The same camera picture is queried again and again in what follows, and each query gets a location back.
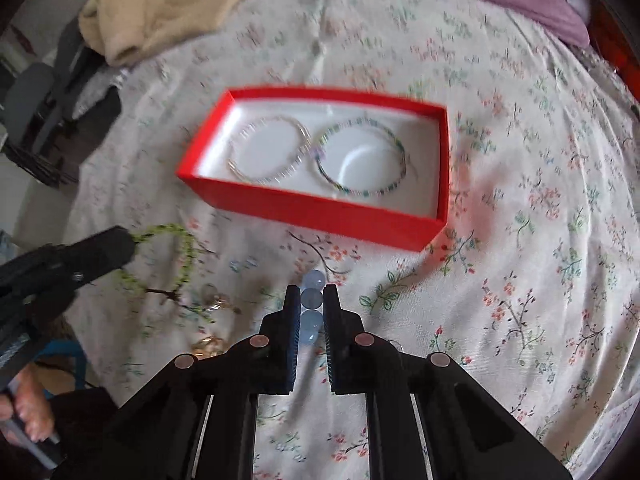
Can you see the red jewelry box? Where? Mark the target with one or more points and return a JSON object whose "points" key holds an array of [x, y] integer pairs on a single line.
{"points": [[320, 210]]}

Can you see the person's left hand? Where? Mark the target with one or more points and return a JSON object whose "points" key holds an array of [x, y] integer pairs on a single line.
{"points": [[30, 402]]}

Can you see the black bead gold earring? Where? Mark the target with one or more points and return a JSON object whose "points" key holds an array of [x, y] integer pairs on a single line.
{"points": [[216, 302]]}

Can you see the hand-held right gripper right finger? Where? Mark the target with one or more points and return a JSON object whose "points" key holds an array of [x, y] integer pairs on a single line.
{"points": [[331, 325]]}

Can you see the floral bedsheet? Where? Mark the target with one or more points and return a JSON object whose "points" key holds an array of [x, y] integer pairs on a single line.
{"points": [[500, 210]]}

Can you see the dark grey chair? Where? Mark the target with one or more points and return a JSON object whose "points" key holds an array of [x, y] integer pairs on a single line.
{"points": [[30, 100]]}

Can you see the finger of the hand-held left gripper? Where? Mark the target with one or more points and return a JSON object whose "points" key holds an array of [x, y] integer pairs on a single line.
{"points": [[100, 252]]}

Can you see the beige fleece blanket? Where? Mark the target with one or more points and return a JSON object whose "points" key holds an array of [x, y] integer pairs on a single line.
{"points": [[165, 5]]}

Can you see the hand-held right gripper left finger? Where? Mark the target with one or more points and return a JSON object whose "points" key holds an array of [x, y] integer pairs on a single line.
{"points": [[294, 325]]}

